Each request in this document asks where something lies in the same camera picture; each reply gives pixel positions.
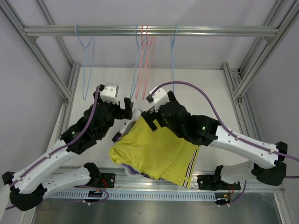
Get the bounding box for grey purple camouflage trousers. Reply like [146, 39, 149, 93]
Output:
[112, 109, 142, 143]

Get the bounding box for light blue wire hanger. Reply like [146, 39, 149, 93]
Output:
[75, 24, 95, 100]

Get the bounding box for yellow trousers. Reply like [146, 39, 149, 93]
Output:
[109, 118, 200, 188]

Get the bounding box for pink hanger of camouflage trousers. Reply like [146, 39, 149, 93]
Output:
[142, 26, 156, 99]

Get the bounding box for pink hanger of teal trousers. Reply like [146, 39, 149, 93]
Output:
[135, 25, 149, 99]

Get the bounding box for blue hanger of purple trousers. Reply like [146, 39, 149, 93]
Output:
[130, 24, 142, 99]

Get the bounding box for blue hanger of yellow trousers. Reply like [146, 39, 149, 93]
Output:
[171, 25, 178, 82]

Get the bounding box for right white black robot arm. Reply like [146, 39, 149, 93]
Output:
[142, 88, 287, 191]

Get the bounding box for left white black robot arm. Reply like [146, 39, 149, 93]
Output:
[2, 98, 133, 211]

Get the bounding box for white plastic basket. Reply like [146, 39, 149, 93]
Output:
[125, 163, 145, 180]

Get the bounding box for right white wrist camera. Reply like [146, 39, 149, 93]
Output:
[146, 86, 170, 112]

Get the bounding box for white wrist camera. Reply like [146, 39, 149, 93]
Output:
[146, 86, 170, 112]
[100, 83, 119, 105]

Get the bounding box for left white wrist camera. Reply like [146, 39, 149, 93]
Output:
[100, 83, 119, 105]

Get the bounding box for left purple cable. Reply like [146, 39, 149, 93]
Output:
[4, 84, 109, 210]

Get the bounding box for purple cable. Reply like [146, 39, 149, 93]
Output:
[4, 84, 109, 210]
[149, 80, 299, 206]

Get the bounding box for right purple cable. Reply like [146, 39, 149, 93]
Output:
[149, 80, 299, 206]

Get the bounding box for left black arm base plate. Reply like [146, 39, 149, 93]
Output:
[73, 173, 116, 202]

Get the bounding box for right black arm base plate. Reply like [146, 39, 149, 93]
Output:
[197, 175, 241, 207]

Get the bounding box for aluminium frame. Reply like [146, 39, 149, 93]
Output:
[0, 0, 299, 224]

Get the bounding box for aluminium hanging rail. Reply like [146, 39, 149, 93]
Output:
[23, 25, 279, 37]

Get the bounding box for white slotted cable duct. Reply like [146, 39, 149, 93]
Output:
[49, 189, 216, 202]

